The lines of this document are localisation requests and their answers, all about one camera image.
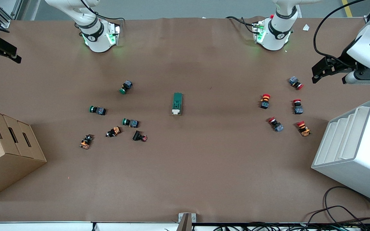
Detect green load switch white handle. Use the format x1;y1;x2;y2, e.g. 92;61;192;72
172;92;183;116

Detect red emergency button orange block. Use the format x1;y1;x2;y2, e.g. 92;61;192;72
296;121;311;137

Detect white stepped plastic rack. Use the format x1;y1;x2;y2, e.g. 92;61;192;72
311;99;370;206

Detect brown cardboard box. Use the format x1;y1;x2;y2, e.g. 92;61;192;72
0;107;48;202

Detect brown table cover mat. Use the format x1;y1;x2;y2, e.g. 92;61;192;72
0;16;370;224

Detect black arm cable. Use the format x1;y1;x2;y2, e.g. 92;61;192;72
313;0;365;61

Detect black base cable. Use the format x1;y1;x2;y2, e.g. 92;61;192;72
225;15;259;34
79;0;125;23

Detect black orange selector switch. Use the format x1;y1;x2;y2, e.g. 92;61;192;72
106;126;121;138
79;134;94;150

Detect black looped cable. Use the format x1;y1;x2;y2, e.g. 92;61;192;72
304;186;370;225

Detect black square pushbutton switch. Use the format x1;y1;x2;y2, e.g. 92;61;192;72
132;130;148;142

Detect black cable bundle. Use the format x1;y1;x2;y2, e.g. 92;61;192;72
211;221;370;231

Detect grey metal bracket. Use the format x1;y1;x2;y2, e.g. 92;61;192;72
177;212;197;231

